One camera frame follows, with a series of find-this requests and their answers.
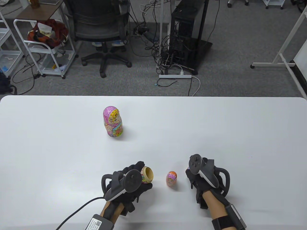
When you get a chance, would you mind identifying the red blue Russian doll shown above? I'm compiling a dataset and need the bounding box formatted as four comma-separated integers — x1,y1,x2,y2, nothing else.
140,166,154,184

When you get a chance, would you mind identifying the small orange Russian doll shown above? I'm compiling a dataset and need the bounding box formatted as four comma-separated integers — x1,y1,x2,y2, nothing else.
166,171,178,188

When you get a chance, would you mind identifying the white metal pole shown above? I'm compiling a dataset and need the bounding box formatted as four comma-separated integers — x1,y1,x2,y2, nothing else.
157,0,166,75

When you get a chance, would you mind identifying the black wheeled base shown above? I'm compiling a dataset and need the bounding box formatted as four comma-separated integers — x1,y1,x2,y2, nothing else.
291,0,307,13

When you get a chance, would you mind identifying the white power strip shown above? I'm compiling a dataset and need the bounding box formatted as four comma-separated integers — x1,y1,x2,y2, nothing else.
159,74,192,79

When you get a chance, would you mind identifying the large pink Russian doll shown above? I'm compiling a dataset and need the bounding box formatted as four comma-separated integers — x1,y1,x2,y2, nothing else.
103,106,123,138

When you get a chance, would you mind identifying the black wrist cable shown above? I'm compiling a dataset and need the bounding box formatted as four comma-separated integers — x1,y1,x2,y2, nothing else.
56,197,106,230

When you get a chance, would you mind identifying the person's right forearm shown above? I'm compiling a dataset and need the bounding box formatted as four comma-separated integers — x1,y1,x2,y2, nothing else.
202,190,230,230

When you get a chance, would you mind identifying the grey hand controller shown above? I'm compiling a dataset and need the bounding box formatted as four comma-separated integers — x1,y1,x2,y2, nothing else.
189,154,230,197
101,169,142,201

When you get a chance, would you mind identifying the red orange fabric bag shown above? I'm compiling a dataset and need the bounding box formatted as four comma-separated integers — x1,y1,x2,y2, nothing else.
27,19,69,48

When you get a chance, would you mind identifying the white paper sheet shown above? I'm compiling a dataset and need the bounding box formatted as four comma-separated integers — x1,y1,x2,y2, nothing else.
37,22,53,34

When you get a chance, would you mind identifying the tangle of black cables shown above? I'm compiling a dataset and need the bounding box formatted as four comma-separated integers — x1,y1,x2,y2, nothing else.
128,0,173,75

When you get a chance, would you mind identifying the black computer tower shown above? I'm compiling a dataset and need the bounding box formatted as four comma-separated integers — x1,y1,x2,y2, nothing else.
168,4,200,75

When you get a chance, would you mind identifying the person's left hand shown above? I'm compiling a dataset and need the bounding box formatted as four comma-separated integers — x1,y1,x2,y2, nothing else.
102,161,153,216

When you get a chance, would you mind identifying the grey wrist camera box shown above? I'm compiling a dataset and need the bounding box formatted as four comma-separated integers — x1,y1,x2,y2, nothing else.
84,214,114,230
224,203,247,230

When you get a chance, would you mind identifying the white metal frame stand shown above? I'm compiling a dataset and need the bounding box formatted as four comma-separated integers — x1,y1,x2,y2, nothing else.
251,7,307,99

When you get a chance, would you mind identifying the black floor cable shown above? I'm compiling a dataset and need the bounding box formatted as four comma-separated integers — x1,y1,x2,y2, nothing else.
12,52,41,96

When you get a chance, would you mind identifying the black office chair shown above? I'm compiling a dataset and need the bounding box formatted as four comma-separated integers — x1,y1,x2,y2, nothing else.
63,0,132,78

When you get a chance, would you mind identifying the thin cable with blue disc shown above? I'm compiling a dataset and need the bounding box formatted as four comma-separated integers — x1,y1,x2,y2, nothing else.
155,80,178,87

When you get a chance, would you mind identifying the black power brick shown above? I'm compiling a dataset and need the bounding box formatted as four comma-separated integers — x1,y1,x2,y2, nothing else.
133,27,150,36

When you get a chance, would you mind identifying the black backpack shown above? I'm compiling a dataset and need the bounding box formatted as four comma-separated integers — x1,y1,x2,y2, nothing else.
0,71,18,95

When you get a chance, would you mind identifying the person's right hand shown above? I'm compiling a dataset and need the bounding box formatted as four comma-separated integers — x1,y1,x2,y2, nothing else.
185,168,217,210

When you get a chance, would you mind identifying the white board panel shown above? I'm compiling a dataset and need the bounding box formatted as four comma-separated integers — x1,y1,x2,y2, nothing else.
289,41,307,96

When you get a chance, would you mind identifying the person's left forearm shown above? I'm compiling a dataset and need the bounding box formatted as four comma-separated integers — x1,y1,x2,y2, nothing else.
100,201,124,223

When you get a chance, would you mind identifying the white floor cable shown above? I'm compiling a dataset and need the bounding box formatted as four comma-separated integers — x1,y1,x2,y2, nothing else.
191,76,201,97

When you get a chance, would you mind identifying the wooden side table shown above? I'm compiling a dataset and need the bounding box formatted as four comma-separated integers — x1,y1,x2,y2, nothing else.
16,0,67,21

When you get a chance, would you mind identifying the black wrist strap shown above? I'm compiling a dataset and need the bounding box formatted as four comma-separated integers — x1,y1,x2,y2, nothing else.
211,215,236,230

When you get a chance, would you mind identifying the black metal stand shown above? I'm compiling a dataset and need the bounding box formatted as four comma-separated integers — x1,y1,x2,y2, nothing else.
192,0,213,75

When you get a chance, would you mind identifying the white shelf unit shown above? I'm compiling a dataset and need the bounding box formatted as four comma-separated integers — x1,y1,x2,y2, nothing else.
0,11,25,78

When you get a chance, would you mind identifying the white rolling cart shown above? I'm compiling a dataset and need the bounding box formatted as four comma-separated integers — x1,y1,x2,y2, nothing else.
14,19,79,79

